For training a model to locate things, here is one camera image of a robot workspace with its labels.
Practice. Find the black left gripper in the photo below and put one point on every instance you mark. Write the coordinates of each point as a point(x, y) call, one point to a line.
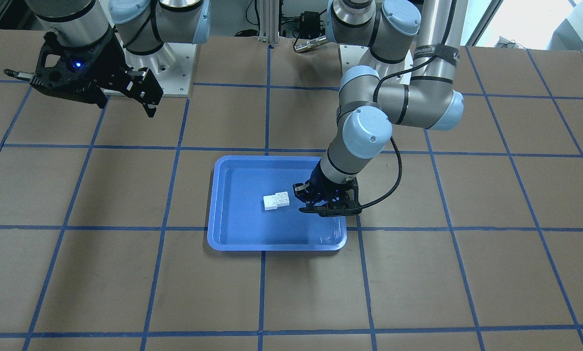
point(319, 184)

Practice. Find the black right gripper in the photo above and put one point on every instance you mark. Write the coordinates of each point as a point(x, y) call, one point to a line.
point(107, 62)

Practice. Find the white block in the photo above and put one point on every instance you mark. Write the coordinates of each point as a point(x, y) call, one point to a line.
point(271, 202)
point(281, 199)

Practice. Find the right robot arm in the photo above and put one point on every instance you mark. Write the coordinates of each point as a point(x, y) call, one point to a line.
point(141, 26)

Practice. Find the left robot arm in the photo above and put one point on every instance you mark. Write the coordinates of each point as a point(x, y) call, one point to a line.
point(405, 78)

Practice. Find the blue plastic tray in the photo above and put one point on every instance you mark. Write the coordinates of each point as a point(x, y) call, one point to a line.
point(238, 221)

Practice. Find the silver metal cylinder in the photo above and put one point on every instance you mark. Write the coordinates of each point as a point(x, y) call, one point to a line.
point(310, 45)

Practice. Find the black power adapter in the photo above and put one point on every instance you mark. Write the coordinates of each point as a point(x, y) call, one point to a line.
point(310, 21)

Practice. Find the aluminium frame post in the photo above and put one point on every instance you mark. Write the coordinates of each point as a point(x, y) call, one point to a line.
point(268, 21)

